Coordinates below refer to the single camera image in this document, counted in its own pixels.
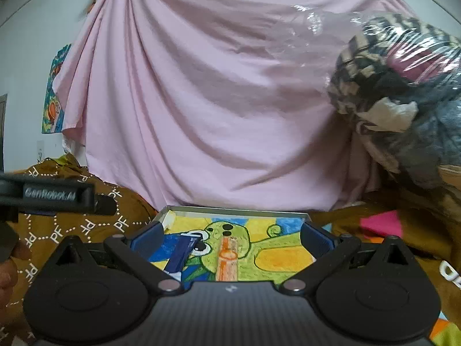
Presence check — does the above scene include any printed blanket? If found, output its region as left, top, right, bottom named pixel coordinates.
left=0, top=153, right=461, bottom=346

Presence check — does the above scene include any dark blue snack packet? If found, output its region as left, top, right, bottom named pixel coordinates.
left=164, top=232, right=205, bottom=275

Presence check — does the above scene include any grey box with cartoon drawing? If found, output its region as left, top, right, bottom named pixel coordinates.
left=144, top=205, right=326, bottom=291

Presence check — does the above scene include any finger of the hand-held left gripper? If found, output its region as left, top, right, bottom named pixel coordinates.
left=94, top=195, right=118, bottom=215

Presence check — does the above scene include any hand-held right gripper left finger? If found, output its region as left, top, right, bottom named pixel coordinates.
left=48, top=221, right=182, bottom=294

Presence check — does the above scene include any wall poster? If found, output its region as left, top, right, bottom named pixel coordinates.
left=42, top=44, right=73, bottom=135

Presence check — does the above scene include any pink cloth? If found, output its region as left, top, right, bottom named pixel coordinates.
left=52, top=0, right=415, bottom=213

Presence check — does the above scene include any clear bag of clothes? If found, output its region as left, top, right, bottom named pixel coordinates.
left=292, top=4, right=461, bottom=190

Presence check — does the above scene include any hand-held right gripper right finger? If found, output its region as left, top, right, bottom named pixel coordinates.
left=281, top=221, right=415, bottom=294

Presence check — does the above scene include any person's left hand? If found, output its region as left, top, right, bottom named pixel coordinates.
left=0, top=243, right=32, bottom=298

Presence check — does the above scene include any cardboard box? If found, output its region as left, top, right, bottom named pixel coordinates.
left=437, top=164, right=461, bottom=190

